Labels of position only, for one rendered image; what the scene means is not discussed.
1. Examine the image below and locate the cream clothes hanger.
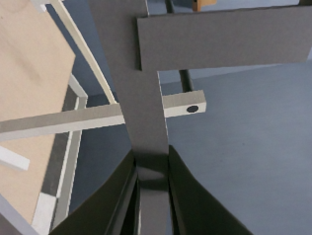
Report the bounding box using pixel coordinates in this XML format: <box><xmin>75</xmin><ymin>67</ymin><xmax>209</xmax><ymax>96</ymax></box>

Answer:
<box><xmin>49</xmin><ymin>0</ymin><xmax>117</xmax><ymax>104</ymax></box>

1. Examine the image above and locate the white garment rack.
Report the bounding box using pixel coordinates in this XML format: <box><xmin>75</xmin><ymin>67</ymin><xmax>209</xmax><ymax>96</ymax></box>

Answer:
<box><xmin>0</xmin><ymin>0</ymin><xmax>206</xmax><ymax>172</ymax></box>

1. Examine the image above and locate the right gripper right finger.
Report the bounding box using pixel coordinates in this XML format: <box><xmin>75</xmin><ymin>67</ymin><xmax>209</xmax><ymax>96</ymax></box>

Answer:
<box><xmin>168</xmin><ymin>145</ymin><xmax>254</xmax><ymax>235</ymax></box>

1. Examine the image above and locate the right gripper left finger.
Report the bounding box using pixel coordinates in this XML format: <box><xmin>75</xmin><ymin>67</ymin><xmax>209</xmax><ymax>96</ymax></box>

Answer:
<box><xmin>47</xmin><ymin>148</ymin><xmax>140</xmax><ymax>235</ymax></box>

